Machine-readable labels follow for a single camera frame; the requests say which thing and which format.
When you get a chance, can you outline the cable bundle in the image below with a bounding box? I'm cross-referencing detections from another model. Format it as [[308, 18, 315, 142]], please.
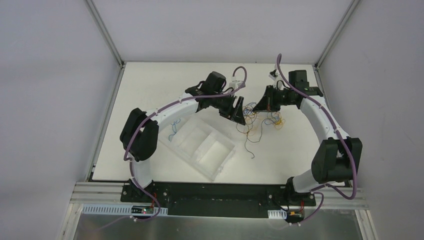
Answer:
[[235, 101, 286, 160]]

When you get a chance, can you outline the blue cable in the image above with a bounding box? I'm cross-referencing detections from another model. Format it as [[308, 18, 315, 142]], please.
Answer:
[[167, 118, 182, 142]]

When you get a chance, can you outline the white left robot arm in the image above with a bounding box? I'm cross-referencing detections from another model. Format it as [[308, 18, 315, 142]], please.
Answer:
[[119, 71, 248, 203]]

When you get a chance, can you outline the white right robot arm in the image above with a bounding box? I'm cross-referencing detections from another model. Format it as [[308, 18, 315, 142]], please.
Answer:
[[253, 70, 363, 205]]

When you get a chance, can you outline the white foam compartment tray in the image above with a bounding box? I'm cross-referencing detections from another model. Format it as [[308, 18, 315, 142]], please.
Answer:
[[158, 115, 236, 182]]

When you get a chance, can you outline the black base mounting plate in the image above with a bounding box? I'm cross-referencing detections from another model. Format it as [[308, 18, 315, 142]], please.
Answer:
[[120, 180, 316, 218]]

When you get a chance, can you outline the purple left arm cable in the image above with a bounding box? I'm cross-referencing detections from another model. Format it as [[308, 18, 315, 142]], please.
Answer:
[[123, 65, 249, 223]]

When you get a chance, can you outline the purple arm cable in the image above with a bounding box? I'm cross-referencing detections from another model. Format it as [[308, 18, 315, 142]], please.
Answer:
[[123, 65, 249, 223], [275, 52, 359, 227]]

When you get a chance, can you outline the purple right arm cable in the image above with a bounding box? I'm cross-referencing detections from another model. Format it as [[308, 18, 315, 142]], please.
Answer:
[[275, 52, 359, 227]]

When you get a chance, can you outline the aluminium frame rail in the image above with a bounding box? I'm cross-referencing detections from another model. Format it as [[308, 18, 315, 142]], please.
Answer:
[[59, 181, 378, 240]]

